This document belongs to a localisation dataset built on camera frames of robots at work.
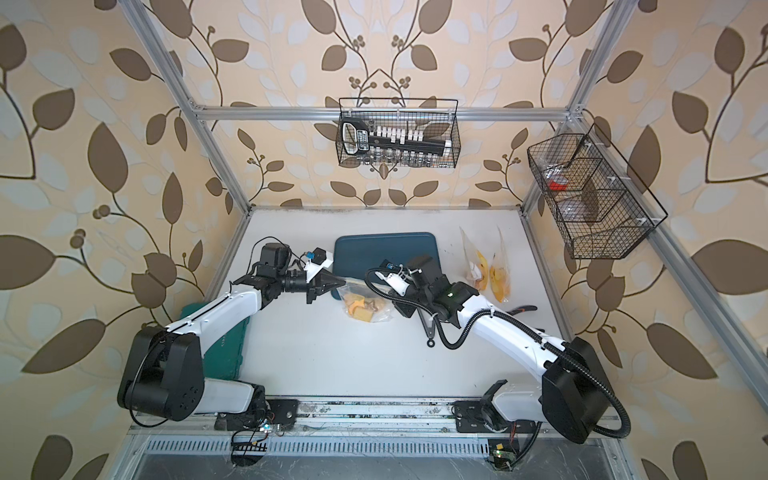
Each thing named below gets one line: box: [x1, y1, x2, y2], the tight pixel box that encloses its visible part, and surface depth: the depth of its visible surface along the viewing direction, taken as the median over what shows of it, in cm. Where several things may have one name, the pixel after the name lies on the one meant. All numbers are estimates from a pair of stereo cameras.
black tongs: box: [416, 307, 435, 348], surface depth 90 cm
